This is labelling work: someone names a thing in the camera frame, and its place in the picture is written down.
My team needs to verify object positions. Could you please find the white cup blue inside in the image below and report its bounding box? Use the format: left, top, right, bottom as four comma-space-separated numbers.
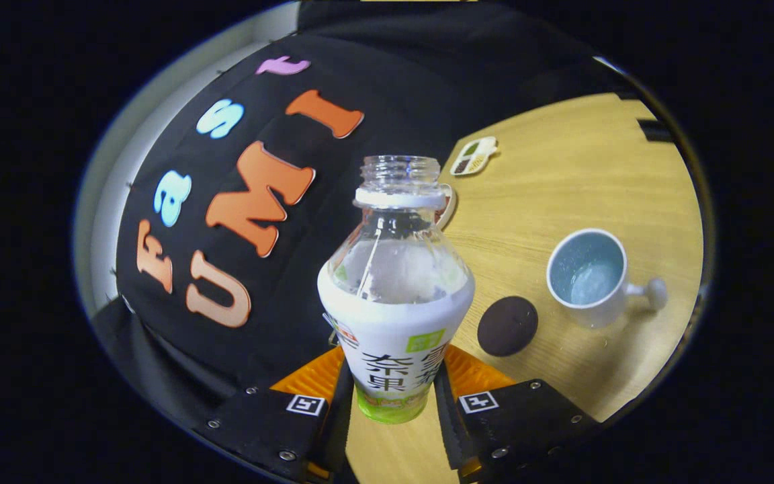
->
546, 228, 669, 329

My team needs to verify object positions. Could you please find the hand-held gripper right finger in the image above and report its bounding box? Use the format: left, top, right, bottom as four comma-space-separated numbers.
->
431, 344, 599, 479

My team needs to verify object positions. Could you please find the dark brown round coaster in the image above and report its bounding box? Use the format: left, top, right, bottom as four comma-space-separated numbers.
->
476, 296, 540, 358

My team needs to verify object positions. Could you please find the wooden table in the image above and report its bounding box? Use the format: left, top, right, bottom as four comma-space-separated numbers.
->
343, 93, 705, 484

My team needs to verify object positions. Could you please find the white toaster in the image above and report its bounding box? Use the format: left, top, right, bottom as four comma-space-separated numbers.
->
435, 183, 459, 230

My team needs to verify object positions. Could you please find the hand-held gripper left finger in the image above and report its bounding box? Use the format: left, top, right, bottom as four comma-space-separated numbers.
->
192, 346, 354, 483

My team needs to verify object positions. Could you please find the clear juice bottle white label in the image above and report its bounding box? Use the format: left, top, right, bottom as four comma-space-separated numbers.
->
317, 155, 476, 425

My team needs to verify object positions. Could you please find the white divided seasoning dish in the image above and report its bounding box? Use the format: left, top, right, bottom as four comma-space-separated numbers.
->
449, 136, 499, 177

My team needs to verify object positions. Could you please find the black backdrop cloth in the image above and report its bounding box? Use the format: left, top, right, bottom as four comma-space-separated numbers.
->
91, 0, 636, 431

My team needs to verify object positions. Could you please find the black table edge clip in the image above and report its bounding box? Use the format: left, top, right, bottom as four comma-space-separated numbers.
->
638, 119, 674, 143

